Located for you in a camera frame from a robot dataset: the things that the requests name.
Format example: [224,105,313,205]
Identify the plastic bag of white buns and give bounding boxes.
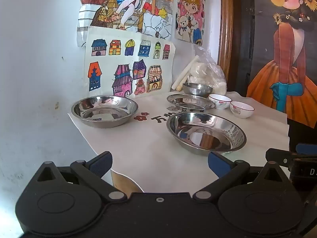
[187,50,227,97]

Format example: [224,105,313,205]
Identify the stainless steel bowl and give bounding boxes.
[182,82,213,98]

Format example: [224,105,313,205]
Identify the long white stick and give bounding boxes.
[172,55,200,90]

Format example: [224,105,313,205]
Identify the white printed tablecloth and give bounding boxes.
[67,90,290,194]

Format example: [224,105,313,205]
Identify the stainless steel plate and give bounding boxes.
[71,95,138,129]
[167,94,216,112]
[166,111,247,156]

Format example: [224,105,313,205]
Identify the bubble gum girl wall poster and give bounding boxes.
[238,0,317,129]

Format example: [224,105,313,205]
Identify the seated child drawing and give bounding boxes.
[77,0,174,47]

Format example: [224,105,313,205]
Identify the white red-rimmed ceramic bowl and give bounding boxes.
[230,101,255,119]
[208,94,232,110]

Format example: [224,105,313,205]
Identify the coloured houses drawing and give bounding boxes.
[84,26,177,99]

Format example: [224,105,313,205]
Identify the cartoon boy with bear drawing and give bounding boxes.
[174,0,206,46]

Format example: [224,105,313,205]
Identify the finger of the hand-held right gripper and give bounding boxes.
[295,143,317,155]
[265,148,317,170]

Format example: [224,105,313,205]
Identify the wooden frame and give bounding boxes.
[217,0,234,80]

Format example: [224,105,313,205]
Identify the short white stick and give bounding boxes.
[175,73,192,91]

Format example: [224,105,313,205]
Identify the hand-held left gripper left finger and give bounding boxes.
[36,151,128,202]

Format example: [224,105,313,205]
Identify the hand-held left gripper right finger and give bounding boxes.
[193,151,283,202]

